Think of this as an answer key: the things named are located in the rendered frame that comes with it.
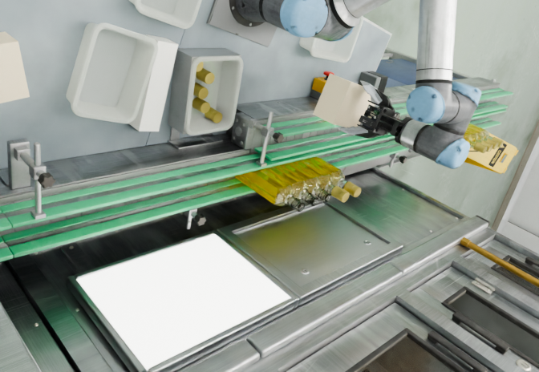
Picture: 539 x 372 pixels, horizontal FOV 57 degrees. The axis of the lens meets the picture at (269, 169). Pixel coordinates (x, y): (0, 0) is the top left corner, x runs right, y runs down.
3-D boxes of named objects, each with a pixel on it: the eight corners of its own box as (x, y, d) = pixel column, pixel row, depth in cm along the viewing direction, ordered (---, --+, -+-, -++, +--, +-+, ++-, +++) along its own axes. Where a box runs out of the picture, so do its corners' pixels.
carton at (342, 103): (330, 73, 136) (350, 82, 132) (359, 84, 148) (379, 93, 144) (312, 114, 139) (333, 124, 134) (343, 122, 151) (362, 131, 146)
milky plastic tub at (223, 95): (168, 125, 144) (184, 137, 139) (176, 48, 134) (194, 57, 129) (216, 119, 156) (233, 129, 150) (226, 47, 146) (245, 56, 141)
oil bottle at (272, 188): (233, 177, 154) (280, 210, 141) (235, 160, 151) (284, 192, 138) (246, 173, 157) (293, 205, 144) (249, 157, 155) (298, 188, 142)
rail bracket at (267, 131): (242, 155, 152) (269, 173, 144) (251, 103, 144) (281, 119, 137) (249, 154, 154) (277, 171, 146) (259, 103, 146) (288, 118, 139)
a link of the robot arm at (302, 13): (269, -25, 131) (305, -11, 123) (303, -14, 140) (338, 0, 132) (256, 21, 135) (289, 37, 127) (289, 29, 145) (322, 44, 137)
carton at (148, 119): (127, 123, 135) (139, 131, 131) (145, 34, 127) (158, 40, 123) (147, 123, 139) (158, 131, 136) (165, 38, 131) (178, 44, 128)
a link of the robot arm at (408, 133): (435, 126, 126) (420, 155, 128) (419, 119, 129) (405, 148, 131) (422, 122, 120) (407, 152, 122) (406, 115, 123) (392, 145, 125)
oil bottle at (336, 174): (285, 163, 169) (333, 192, 156) (289, 148, 167) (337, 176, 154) (297, 160, 173) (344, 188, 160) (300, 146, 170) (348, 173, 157)
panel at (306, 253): (66, 286, 115) (142, 389, 95) (66, 276, 114) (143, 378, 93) (321, 201, 176) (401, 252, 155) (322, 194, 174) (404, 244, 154)
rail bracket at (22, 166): (-2, 182, 114) (36, 232, 100) (-6, 113, 107) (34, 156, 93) (20, 178, 117) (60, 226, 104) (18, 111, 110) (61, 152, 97)
